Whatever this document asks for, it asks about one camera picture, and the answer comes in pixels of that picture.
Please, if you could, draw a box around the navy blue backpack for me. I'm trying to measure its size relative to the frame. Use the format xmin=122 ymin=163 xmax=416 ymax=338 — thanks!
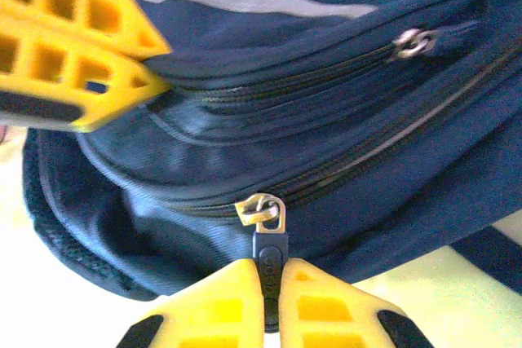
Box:
xmin=22 ymin=0 xmax=522 ymax=304

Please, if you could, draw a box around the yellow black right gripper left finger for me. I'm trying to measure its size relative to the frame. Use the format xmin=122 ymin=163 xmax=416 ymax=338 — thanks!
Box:
xmin=116 ymin=258 xmax=266 ymax=348

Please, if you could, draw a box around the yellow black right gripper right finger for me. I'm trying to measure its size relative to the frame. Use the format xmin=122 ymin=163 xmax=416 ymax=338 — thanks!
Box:
xmin=278 ymin=258 xmax=437 ymax=348

